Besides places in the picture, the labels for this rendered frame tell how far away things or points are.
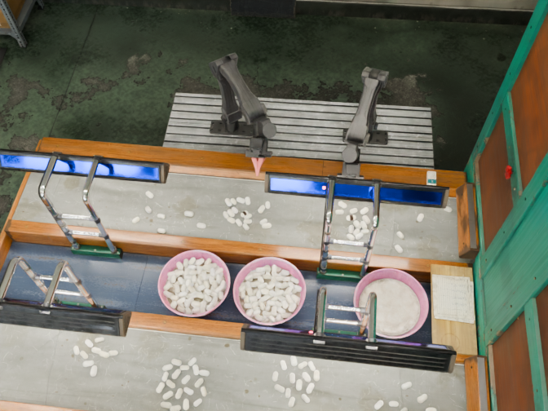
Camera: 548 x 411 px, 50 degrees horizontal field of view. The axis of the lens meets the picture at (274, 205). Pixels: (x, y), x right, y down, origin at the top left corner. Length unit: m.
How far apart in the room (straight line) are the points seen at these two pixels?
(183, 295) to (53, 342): 0.48
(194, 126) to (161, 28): 1.61
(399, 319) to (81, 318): 1.09
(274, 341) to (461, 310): 0.76
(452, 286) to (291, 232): 0.63
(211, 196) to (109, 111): 1.54
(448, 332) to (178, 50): 2.66
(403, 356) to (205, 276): 0.83
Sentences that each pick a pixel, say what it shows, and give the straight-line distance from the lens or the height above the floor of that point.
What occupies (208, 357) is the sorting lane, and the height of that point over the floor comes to 0.74.
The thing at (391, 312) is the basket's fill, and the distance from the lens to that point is 2.20.
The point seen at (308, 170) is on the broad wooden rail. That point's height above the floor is 0.76.
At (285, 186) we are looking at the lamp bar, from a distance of 2.01.
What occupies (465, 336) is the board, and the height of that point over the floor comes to 0.78.
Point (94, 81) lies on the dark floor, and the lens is 4.01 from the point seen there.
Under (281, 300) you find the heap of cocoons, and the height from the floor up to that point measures 0.74.
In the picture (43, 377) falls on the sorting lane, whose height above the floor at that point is 0.74.
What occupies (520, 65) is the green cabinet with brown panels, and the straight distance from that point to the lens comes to 2.06.
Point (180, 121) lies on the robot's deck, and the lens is 2.76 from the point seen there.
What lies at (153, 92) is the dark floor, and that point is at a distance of 3.83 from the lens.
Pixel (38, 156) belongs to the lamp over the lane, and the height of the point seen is 1.11.
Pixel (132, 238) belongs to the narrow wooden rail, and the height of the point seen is 0.76.
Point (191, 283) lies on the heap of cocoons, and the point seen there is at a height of 0.73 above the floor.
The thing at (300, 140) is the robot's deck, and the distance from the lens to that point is 2.64.
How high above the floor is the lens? 2.75
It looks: 58 degrees down
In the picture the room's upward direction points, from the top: 2 degrees counter-clockwise
